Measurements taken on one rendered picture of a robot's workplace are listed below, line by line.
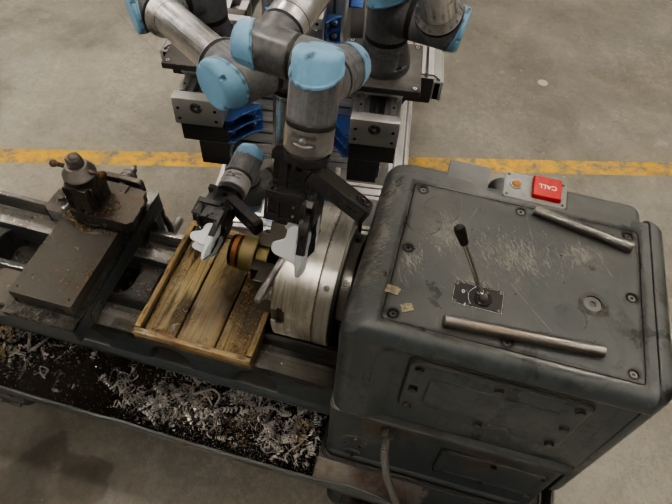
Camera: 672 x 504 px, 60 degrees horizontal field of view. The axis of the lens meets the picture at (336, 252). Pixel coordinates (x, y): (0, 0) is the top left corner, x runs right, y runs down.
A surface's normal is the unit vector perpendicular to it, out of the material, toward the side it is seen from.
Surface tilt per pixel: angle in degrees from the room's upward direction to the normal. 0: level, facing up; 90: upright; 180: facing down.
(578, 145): 0
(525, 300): 0
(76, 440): 0
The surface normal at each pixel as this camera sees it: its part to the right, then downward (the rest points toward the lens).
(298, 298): -0.20, 0.33
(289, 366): 0.04, -0.60
